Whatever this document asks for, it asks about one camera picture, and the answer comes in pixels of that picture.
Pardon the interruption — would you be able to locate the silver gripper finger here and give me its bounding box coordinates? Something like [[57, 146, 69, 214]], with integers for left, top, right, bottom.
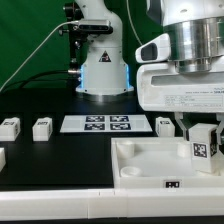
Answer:
[[216, 113, 224, 145], [174, 112, 189, 140]]

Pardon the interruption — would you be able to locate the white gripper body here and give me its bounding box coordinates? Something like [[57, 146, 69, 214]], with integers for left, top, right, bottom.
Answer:
[[136, 63, 224, 113]]

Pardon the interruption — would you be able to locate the white square tabletop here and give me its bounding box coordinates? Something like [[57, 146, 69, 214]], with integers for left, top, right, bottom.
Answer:
[[111, 137, 224, 189]]

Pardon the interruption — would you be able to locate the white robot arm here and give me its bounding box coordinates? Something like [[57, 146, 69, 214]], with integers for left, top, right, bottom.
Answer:
[[70, 0, 224, 141]]

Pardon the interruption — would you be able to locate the white left obstacle block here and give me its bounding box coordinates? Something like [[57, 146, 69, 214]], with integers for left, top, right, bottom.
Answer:
[[0, 147, 6, 172]]

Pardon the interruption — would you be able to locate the black camera on mount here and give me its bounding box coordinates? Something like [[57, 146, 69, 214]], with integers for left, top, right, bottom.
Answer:
[[59, 19, 113, 35]]

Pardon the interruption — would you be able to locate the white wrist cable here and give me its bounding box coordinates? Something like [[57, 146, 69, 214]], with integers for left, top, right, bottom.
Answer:
[[125, 0, 144, 46]]

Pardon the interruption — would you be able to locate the white marker base plate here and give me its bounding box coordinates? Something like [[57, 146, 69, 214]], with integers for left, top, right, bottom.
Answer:
[[60, 115, 152, 133]]

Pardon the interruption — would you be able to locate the white front obstacle wall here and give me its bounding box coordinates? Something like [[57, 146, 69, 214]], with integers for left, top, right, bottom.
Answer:
[[0, 188, 224, 221]]

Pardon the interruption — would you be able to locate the white camera cable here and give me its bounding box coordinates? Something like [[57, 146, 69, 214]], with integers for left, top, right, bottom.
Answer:
[[0, 21, 80, 94]]

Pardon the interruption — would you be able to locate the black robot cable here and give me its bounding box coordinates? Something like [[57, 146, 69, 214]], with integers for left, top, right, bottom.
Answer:
[[0, 69, 82, 96]]

